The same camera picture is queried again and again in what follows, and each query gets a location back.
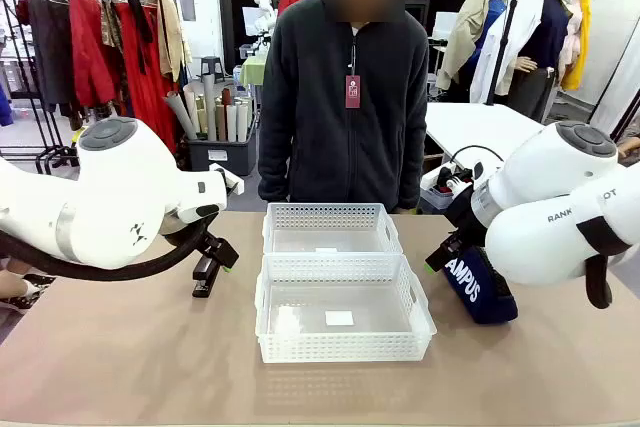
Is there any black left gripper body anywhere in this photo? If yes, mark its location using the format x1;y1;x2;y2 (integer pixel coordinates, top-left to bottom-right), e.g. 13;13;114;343
197;230;227;261

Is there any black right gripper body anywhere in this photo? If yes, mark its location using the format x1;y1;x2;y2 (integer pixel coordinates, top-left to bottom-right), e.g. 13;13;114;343
443;189;489;249

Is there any black stapler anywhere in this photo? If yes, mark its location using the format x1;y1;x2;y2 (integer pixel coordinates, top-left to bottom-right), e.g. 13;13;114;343
191;251;222;299

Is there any navy zipper pencil case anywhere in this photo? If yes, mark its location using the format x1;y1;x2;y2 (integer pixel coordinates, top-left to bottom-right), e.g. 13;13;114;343
442;245;520;326

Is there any person's left forearm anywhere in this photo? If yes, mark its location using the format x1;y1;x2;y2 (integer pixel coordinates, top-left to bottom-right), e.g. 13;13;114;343
397;116;430;212

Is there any person's right forearm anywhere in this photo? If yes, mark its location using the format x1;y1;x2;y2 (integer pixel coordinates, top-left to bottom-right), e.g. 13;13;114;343
257;111;296;203

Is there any clear plastic storage bin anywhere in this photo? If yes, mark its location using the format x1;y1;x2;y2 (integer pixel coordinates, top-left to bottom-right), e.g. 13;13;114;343
419;165;477;212

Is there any white perforated plastic basket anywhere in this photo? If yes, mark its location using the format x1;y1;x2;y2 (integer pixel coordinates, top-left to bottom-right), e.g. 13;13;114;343
254;252;437;364
262;202;405;258

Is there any dark grey storage bin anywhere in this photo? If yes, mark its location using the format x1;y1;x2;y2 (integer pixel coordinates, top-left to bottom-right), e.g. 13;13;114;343
187;135;258;177

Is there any white table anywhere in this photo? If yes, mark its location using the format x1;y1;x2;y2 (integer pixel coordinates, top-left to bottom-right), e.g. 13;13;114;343
424;102;547;159

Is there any grey paper roll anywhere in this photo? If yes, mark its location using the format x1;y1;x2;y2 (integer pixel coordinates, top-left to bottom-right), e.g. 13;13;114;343
164;91;199;141

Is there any tall grey cardboard tube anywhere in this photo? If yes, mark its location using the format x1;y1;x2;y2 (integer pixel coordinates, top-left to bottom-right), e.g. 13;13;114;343
201;73;218;142

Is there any person in dark fleece jacket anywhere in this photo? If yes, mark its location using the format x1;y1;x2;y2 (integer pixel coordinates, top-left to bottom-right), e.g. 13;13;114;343
257;0;431;213

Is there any long red hanging dress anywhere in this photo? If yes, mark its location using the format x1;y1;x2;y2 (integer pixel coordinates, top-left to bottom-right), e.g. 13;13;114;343
117;0;177;151

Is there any dark red hang tag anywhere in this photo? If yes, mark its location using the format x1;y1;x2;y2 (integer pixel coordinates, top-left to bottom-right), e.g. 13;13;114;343
344;74;362;110

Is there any black plastic stool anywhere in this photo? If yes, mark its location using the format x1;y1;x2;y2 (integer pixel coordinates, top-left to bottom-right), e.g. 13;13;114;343
199;55;224;84

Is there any green cloth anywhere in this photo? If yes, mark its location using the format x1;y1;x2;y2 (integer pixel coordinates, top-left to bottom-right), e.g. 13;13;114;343
239;54;267;88

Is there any black stand pole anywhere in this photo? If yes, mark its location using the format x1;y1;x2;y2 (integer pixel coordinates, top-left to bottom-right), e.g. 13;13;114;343
485;0;522;106

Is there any mannequin with beige trench coat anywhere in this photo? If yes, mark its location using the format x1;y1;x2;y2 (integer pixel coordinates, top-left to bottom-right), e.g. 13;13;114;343
434;0;504;101

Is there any mannequin with navy top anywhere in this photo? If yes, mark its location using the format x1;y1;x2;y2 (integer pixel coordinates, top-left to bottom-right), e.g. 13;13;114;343
509;0;572;121

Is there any mannequin with white coat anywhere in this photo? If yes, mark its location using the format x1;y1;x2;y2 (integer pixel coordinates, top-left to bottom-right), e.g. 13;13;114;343
469;0;547;106

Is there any yellow hanging garment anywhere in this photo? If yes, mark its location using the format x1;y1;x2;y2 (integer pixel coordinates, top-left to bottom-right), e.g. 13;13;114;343
559;0;594;92

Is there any beige hanging garment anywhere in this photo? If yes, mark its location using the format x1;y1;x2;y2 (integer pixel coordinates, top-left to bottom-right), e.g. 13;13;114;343
157;0;194;84

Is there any black hanging scarf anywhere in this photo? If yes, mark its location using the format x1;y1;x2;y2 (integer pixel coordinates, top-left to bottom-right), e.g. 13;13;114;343
127;0;154;74

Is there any brown patterned hanging garment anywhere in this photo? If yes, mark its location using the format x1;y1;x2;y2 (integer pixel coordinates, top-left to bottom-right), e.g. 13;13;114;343
99;0;126;111

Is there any red hanging jacket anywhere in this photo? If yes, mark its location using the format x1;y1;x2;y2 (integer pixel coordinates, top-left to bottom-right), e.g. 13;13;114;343
68;0;119;108

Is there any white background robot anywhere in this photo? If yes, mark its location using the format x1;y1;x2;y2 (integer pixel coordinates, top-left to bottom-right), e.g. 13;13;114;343
252;0;279;56

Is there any black clothes rack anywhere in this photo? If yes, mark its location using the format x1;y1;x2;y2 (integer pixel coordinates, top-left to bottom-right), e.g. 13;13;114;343
0;0;181;173

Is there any dark grey hanging coat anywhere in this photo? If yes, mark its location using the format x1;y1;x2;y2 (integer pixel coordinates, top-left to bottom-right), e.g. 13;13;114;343
27;0;76;118

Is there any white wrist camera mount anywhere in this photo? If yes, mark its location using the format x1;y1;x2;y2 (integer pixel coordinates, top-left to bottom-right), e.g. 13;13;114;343
208;163;246;197

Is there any black corrugated cable hose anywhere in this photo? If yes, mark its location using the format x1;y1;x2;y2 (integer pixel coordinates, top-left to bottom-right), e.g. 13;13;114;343
0;206;221;282

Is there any black looped cable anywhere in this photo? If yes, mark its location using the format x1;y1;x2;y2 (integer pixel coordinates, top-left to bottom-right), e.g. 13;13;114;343
451;144;504;171

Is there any black cable strap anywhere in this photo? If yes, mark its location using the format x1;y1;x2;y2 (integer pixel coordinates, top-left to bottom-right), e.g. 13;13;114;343
574;219;632;311

